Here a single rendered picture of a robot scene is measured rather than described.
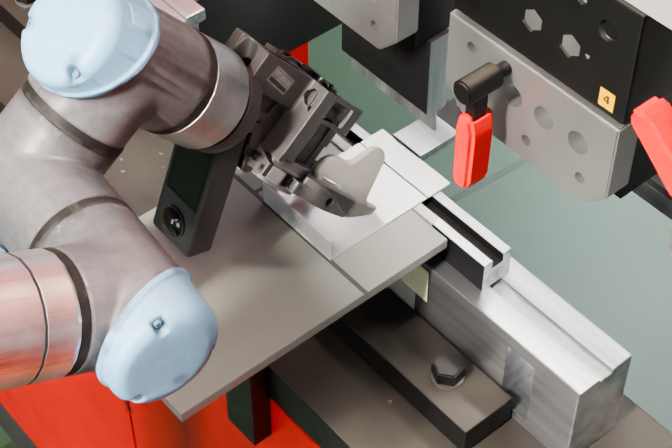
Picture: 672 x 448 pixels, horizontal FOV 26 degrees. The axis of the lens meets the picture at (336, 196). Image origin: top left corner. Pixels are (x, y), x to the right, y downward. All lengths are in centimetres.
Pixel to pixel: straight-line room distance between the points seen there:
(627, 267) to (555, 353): 138
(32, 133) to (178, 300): 16
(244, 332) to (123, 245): 27
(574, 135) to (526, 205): 165
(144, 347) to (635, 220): 184
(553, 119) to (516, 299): 27
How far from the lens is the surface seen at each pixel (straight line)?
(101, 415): 177
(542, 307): 117
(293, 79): 102
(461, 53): 98
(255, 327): 111
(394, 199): 119
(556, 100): 93
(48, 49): 89
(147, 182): 139
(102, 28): 87
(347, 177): 111
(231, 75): 96
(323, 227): 117
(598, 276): 249
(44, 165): 91
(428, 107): 111
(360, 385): 123
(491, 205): 258
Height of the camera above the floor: 186
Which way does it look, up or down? 46 degrees down
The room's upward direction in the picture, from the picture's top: straight up
